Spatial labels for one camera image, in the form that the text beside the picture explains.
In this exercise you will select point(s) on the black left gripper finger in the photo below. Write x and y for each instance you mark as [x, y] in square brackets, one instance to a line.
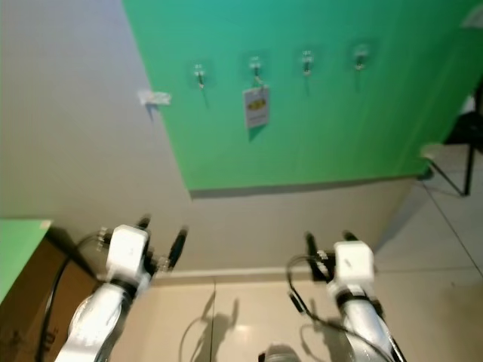
[143, 222]
[179, 245]

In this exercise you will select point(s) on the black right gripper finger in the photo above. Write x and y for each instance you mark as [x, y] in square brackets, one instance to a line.
[349, 237]
[311, 246]

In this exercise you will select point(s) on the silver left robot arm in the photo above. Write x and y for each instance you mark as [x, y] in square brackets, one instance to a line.
[94, 324]

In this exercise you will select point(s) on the grey robot foot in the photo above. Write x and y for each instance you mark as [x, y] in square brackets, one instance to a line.
[279, 354]

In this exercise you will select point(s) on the green table cloth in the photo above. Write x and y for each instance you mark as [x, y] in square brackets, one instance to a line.
[19, 256]

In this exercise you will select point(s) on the clear tape piece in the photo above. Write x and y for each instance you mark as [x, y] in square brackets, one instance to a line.
[155, 97]

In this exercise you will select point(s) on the brown cardboard box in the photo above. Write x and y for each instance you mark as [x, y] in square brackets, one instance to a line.
[38, 324]

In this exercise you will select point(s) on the white card tag yellow logo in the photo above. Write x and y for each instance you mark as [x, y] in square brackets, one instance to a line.
[256, 107]

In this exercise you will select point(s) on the black metal stand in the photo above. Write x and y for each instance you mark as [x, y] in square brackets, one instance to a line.
[469, 128]

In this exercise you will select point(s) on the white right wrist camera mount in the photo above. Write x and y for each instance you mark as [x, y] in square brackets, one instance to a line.
[355, 265]

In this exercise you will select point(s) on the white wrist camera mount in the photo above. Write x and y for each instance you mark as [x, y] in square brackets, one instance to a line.
[355, 265]
[128, 253]

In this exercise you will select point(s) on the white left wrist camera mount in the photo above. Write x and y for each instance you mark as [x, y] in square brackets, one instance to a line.
[128, 253]

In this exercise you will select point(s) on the green wall sheet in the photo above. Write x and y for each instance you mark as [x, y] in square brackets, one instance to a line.
[332, 143]

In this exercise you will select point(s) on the clear adhesive wall hook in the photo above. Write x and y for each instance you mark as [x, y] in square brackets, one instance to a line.
[307, 62]
[256, 66]
[199, 75]
[360, 56]

